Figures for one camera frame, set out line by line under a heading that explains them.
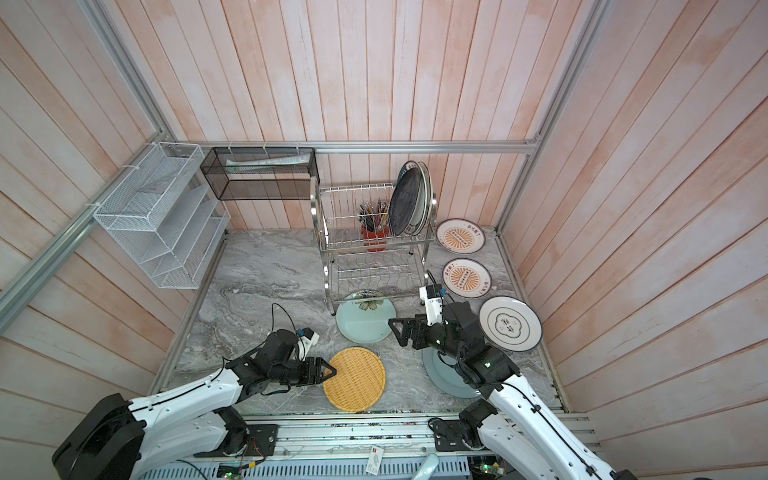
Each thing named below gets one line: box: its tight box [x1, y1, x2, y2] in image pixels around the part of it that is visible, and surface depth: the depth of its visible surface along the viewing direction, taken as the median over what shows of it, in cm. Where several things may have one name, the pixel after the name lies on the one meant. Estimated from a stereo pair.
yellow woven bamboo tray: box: [323, 347, 386, 413], surface depth 84 cm
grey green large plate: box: [422, 347, 482, 399], surface depth 83 cm
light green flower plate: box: [336, 290, 397, 343], surface depth 98 cm
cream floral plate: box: [418, 162, 433, 235], surface depth 72 cm
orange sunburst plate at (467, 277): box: [442, 257, 492, 299], surface depth 109 cm
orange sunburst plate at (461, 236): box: [436, 218, 486, 255], surface depth 120 cm
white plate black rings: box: [478, 296, 543, 352], surface depth 95 cm
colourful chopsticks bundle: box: [358, 197, 391, 232], surface depth 109 cm
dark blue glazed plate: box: [388, 160, 422, 236], surface depth 82 cm
